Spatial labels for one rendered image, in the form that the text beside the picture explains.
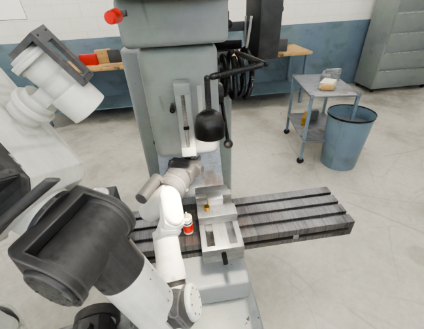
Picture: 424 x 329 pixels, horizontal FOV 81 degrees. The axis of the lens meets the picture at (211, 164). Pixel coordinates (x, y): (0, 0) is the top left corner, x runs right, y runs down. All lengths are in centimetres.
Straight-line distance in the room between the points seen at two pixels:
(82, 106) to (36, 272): 24
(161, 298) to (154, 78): 50
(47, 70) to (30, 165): 14
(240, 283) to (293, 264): 114
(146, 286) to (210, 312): 63
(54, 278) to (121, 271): 11
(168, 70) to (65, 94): 30
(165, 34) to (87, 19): 454
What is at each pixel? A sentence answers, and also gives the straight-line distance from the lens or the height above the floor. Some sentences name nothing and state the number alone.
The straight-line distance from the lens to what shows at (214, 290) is 103.
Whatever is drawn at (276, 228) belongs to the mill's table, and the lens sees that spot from 107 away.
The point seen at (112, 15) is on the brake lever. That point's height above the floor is 170.
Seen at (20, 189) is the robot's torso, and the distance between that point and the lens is 40.
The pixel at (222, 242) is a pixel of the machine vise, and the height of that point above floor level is 100.
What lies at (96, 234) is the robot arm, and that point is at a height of 144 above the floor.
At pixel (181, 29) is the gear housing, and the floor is 166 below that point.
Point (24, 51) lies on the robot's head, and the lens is 44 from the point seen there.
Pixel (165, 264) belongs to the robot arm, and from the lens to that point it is 65.
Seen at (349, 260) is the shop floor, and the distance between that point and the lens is 229.
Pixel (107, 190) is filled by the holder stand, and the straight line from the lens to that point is 103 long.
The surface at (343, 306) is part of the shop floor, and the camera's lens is 206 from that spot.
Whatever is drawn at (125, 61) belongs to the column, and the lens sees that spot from 115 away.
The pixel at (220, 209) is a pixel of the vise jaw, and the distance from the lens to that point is 97.
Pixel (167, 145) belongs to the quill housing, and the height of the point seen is 136.
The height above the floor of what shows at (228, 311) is 73.
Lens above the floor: 172
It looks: 35 degrees down
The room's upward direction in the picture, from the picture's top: 3 degrees counter-clockwise
